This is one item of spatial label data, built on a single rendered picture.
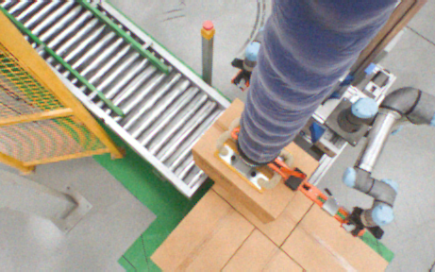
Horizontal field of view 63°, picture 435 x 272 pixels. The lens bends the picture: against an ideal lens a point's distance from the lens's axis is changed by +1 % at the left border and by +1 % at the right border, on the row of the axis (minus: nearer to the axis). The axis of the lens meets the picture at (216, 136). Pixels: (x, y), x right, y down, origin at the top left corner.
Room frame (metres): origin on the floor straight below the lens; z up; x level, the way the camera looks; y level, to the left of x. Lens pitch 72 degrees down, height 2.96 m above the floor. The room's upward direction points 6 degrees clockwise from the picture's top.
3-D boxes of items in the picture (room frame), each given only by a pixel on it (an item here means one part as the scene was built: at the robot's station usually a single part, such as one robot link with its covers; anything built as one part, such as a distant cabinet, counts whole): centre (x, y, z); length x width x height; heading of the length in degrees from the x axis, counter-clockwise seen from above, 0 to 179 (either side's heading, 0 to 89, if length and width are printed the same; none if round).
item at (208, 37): (1.34, 0.13, 0.50); 0.07 x 0.07 x 1.00; 55
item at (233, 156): (0.43, -0.16, 1.09); 0.34 x 0.10 x 0.05; 56
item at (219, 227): (-0.03, -0.43, 0.34); 1.20 x 1.00 x 0.40; 55
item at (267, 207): (0.51, -0.23, 0.87); 0.60 x 0.40 x 0.40; 55
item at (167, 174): (1.00, 1.09, 0.50); 2.31 x 0.05 x 0.19; 55
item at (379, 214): (0.20, -0.70, 1.50); 0.09 x 0.08 x 0.11; 160
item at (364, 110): (0.79, -0.77, 1.20); 0.13 x 0.12 x 0.14; 70
